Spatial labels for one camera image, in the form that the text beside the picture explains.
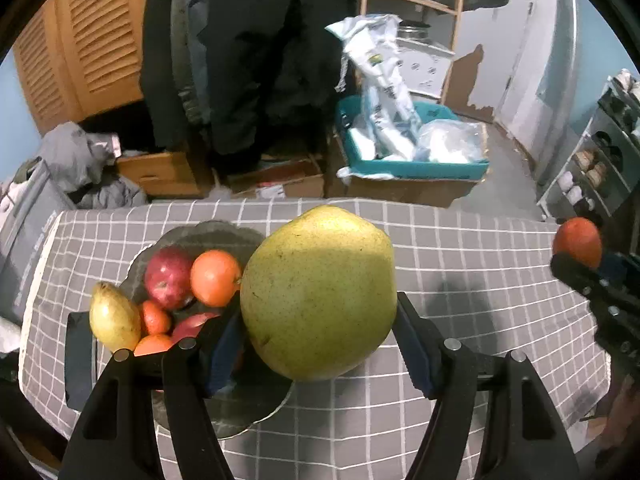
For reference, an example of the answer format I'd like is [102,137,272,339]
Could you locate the reddish-orange tangerine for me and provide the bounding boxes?
[552,217,603,270]

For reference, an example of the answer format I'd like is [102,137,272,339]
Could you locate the large dark red apple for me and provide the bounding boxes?
[171,311,219,344]

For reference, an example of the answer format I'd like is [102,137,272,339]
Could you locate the large yellow-green pear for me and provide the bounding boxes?
[240,205,397,382]

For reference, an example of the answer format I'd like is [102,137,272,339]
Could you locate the large orange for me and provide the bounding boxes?
[134,334,174,356]

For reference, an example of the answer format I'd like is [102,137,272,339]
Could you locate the person's right hand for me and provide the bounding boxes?
[599,375,639,452]

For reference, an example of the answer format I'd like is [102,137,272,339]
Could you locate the shoe rack with shoes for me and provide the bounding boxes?
[537,68,639,226]

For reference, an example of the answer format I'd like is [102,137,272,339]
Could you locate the dark blue phone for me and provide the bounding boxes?
[64,312,96,412]

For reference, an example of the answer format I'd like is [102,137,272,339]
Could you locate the grey checkered tablecloth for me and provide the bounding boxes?
[20,200,610,479]

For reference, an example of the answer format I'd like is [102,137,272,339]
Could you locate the small yellow pear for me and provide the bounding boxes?
[89,282,142,353]

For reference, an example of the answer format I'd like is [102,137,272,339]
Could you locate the small tangerine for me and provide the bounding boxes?
[140,300,172,335]

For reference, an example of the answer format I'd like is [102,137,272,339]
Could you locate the cardboard box under crate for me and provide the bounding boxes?
[324,131,478,208]

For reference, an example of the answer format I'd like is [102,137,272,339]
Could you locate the small red apple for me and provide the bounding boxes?
[144,246,194,311]

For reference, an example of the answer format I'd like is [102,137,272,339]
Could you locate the orange in plate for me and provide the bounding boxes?
[190,249,242,308]

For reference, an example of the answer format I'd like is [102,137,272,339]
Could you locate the clear plastic bag in crate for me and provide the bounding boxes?
[413,119,488,165]

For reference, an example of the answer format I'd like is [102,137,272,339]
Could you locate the teal plastic crate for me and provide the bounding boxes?
[335,96,489,181]

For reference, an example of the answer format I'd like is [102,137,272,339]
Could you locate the white printed plastic bag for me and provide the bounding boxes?
[326,14,422,141]

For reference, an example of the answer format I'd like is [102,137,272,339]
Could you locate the wooden drawer box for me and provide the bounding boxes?
[116,152,213,198]

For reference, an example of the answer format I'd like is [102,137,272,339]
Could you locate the white floral storage box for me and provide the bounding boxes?
[397,38,454,100]

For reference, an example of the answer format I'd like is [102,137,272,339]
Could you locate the grey crumpled clothes pile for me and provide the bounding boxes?
[38,122,148,209]

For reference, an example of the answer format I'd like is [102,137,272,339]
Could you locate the wooden louvered cabinet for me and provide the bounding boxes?
[13,0,145,134]

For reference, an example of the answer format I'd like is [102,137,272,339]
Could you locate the dark hanging coats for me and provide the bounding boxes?
[140,0,357,176]

